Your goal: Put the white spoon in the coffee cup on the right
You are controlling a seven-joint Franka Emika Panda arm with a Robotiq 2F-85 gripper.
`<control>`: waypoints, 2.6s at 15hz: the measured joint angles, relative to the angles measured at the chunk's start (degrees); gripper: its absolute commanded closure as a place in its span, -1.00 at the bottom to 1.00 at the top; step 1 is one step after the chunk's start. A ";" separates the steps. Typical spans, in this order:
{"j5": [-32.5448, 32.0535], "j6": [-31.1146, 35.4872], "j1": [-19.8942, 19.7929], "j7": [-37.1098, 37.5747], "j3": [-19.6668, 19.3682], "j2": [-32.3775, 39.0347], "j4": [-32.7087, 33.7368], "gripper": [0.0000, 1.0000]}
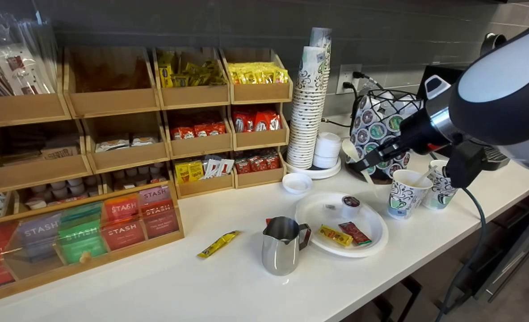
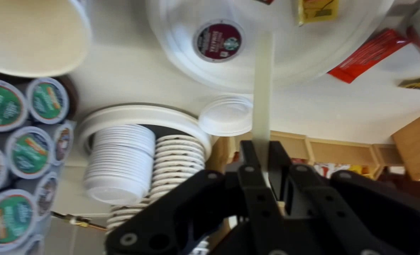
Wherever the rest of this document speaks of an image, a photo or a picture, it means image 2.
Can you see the stack of white cup lids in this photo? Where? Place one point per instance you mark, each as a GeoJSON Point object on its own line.
{"type": "Point", "coordinates": [119, 165]}

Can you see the coffee pod carousel holder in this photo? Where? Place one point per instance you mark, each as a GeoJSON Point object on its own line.
{"type": "Point", "coordinates": [15, 185]}

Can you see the wooden condiment organizer shelf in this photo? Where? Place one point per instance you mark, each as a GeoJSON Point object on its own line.
{"type": "Point", "coordinates": [342, 151]}

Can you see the patterned paper coffee cup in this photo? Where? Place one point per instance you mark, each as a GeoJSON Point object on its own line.
{"type": "Point", "coordinates": [27, 36]}

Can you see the stack of patterned paper cups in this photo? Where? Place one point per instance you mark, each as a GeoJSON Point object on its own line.
{"type": "Point", "coordinates": [179, 161]}

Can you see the red tea packet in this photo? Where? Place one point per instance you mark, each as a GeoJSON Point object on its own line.
{"type": "Point", "coordinates": [367, 56]}

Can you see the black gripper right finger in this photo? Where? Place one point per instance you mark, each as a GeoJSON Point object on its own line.
{"type": "Point", "coordinates": [356, 213]}

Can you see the dark red coffee pod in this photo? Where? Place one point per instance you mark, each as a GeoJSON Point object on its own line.
{"type": "Point", "coordinates": [217, 42]}

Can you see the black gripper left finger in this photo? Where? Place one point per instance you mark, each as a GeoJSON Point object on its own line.
{"type": "Point", "coordinates": [204, 213]}

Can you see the yellow tea packet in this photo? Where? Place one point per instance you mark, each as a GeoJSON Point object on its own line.
{"type": "Point", "coordinates": [318, 11]}

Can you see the single white cup lid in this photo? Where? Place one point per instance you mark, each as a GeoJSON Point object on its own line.
{"type": "Point", "coordinates": [224, 117]}

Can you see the large white paper plate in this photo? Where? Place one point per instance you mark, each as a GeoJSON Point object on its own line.
{"type": "Point", "coordinates": [285, 62]}

